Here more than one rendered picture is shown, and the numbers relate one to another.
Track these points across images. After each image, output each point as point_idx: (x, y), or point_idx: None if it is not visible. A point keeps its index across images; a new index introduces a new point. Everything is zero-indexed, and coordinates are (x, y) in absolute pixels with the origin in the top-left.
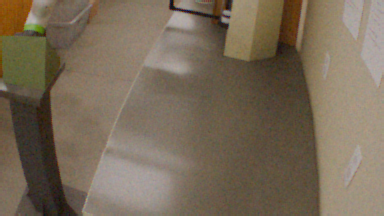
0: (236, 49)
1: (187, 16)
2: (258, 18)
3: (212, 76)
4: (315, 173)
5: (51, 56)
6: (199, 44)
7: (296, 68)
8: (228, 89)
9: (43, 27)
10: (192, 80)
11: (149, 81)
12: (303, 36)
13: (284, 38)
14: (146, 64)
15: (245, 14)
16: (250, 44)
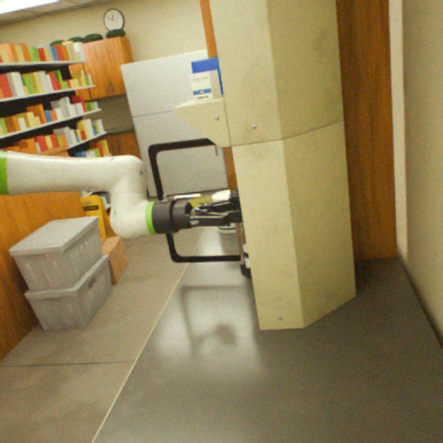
0: (277, 313)
1: (207, 266)
2: (299, 240)
3: (238, 384)
4: None
5: None
6: (221, 319)
7: (406, 305)
8: (266, 407)
9: None
10: (202, 404)
11: (125, 428)
12: (410, 230)
13: (370, 250)
14: (126, 387)
15: (272, 242)
16: (298, 297)
